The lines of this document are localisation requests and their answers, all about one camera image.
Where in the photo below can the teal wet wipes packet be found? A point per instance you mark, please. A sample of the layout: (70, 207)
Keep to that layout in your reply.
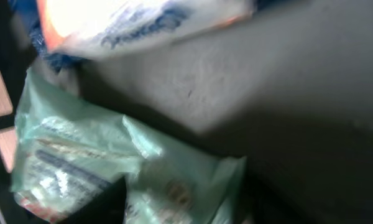
(70, 151)

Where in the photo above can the blue biscuit packet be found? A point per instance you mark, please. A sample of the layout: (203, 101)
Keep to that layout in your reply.
(28, 11)

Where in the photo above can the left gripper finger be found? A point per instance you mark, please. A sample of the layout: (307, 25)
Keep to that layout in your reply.
(107, 208)

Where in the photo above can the orange tissue packet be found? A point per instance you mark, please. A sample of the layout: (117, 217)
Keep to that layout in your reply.
(96, 29)

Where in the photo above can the grey plastic mesh basket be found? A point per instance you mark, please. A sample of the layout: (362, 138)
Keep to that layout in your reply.
(292, 90)

